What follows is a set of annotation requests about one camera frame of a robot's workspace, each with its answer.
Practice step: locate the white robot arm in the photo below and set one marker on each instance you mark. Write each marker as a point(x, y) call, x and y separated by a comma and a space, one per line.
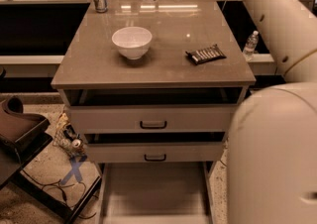
point(272, 152)

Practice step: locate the grey drawer cabinet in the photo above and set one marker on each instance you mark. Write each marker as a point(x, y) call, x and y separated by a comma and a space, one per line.
point(93, 73)

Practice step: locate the top grey drawer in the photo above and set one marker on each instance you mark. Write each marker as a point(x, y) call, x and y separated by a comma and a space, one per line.
point(152, 118)

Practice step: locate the middle grey drawer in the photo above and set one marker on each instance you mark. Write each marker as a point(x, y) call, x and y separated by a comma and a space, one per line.
point(156, 147)

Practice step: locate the bottom open grey drawer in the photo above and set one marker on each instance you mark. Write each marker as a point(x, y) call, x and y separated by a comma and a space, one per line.
point(155, 193)

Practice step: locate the water bottle on ledge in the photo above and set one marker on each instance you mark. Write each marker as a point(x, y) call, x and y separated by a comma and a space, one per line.
point(251, 45)

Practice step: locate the white ceramic bowl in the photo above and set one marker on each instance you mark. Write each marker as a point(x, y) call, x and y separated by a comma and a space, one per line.
point(132, 42)

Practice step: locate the black snack bar packet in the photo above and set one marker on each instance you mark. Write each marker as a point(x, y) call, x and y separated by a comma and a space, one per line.
point(206, 55)

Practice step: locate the blue tape cross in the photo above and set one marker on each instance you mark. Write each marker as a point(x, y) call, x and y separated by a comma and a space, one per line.
point(75, 163)

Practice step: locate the dark brown chair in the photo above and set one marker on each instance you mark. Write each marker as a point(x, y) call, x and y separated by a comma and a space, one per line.
point(23, 137)

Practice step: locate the wire basket with cans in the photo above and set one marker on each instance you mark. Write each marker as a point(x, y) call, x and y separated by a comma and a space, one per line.
point(66, 138)

